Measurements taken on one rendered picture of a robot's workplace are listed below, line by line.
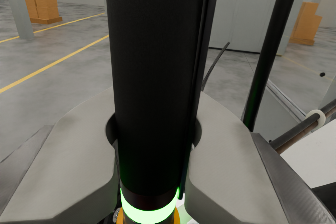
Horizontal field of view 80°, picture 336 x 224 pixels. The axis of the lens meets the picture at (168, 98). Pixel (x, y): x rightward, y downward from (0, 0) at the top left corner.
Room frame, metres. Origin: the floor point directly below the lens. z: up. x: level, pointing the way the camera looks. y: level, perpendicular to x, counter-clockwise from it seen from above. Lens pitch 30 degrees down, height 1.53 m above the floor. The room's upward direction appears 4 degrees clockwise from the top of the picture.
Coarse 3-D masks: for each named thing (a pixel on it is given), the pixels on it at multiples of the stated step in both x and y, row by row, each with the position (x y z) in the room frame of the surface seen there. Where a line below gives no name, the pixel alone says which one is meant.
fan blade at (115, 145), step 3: (114, 144) 0.42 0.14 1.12; (117, 144) 0.38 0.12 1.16; (114, 147) 0.41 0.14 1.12; (117, 147) 0.37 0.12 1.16; (117, 150) 0.37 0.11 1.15; (117, 153) 0.36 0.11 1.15; (117, 156) 0.36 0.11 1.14; (117, 159) 0.35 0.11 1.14; (117, 162) 0.34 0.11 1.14; (117, 165) 0.34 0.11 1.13; (117, 168) 0.33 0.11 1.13; (117, 171) 0.33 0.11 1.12; (117, 174) 0.33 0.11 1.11
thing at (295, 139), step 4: (332, 108) 0.30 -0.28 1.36; (328, 112) 0.29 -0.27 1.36; (332, 112) 0.29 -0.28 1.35; (328, 116) 0.28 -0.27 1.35; (316, 120) 0.26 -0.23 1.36; (312, 124) 0.25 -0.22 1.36; (316, 124) 0.25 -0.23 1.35; (308, 128) 0.24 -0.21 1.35; (312, 128) 0.24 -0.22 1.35; (300, 132) 0.23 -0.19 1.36; (304, 132) 0.23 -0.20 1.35; (308, 132) 0.24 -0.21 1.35; (296, 136) 0.22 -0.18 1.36; (300, 136) 0.22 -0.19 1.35; (292, 140) 0.21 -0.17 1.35; (296, 140) 0.21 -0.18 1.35; (284, 144) 0.20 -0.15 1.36; (288, 144) 0.20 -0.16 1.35; (292, 144) 0.21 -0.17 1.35; (280, 148) 0.19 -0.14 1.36; (284, 148) 0.19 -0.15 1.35; (280, 152) 0.19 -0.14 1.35
